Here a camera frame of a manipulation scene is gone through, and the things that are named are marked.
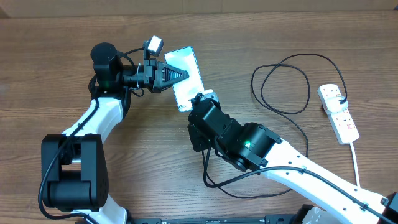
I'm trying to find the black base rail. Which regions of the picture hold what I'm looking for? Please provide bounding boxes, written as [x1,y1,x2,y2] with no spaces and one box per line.
[127,214,302,224]

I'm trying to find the white charger plug adapter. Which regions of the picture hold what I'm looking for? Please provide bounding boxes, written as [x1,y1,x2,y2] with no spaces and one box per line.
[322,96,348,114]

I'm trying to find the brown cardboard box wall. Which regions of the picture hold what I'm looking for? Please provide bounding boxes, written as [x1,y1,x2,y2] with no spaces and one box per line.
[1,0,397,19]

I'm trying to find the white power strip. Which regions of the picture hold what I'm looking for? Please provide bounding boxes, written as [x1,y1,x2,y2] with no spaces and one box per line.
[317,84,359,145]

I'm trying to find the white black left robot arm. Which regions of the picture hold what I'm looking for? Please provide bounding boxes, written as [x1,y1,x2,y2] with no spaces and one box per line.
[37,41,189,223]

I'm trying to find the black USB charging cable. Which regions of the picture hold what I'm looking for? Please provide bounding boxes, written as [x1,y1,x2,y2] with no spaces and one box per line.
[201,53,348,200]

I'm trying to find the Samsung Galaxy smartphone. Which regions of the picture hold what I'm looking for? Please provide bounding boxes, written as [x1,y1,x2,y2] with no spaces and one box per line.
[164,45,206,113]

